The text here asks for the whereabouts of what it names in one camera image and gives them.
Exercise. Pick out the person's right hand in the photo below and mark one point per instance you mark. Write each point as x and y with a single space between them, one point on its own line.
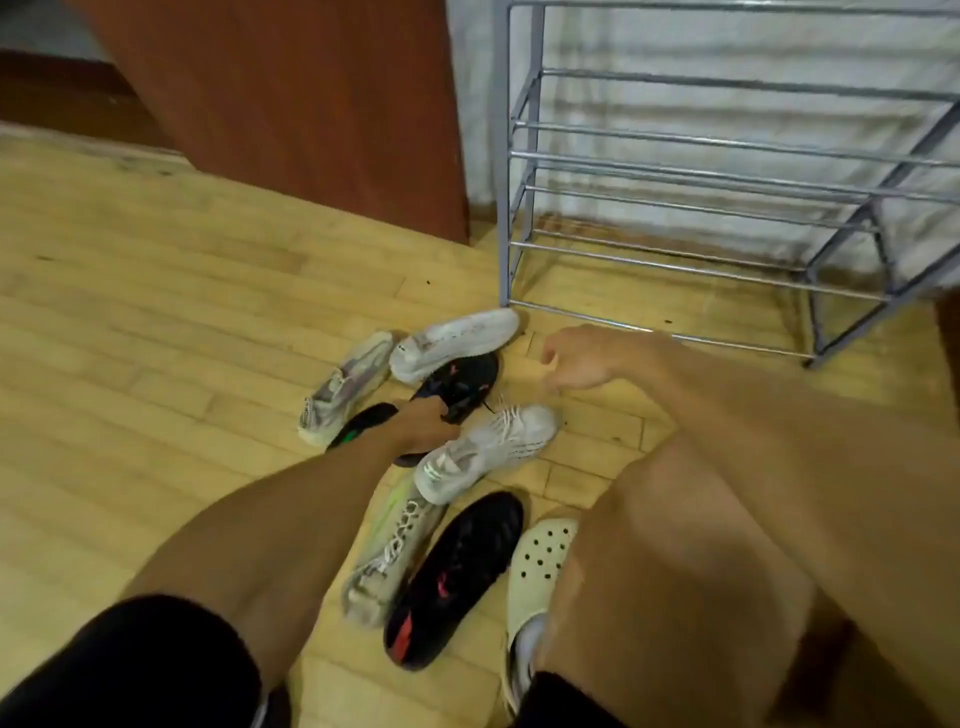
600 358

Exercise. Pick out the person's left hand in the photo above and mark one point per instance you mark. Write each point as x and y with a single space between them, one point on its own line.
420 426

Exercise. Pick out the black sneaker green stripes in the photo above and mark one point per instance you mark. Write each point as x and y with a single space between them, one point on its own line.
360 424

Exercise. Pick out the black sneaker orange marks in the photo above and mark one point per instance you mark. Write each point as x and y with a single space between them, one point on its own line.
461 379

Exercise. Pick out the white knit sneaker green stripe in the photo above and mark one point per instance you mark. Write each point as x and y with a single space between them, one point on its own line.
487 450

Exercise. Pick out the grey purple sneaker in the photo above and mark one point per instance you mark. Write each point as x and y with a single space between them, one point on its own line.
341 390

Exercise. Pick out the plain white sneaker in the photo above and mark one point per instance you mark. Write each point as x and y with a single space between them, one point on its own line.
454 343

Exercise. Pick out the beige sneaker neon yellow accent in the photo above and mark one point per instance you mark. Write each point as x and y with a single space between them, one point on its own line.
390 555

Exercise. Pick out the black sneaker red patches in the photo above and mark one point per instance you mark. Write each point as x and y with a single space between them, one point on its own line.
457 577

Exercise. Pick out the grey metal shoe rack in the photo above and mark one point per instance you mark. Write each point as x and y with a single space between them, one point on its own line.
505 187

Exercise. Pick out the person's right forearm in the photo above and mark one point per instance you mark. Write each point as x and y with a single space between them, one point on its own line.
825 465

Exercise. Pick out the person's left forearm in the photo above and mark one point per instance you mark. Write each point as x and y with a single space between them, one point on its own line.
285 525

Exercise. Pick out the person's bare leg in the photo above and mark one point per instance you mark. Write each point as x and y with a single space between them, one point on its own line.
675 585

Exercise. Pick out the beige perforated clog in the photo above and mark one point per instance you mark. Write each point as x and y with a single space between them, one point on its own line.
536 570

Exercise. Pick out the grey sock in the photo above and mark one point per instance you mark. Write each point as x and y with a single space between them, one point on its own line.
525 645

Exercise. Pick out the black shorts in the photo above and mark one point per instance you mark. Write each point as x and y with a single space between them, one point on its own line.
559 705

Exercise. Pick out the black shirt sleeve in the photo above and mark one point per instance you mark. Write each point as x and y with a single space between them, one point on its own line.
127 667

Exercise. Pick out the dark wooden door threshold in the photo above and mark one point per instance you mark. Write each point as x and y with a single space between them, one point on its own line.
67 97

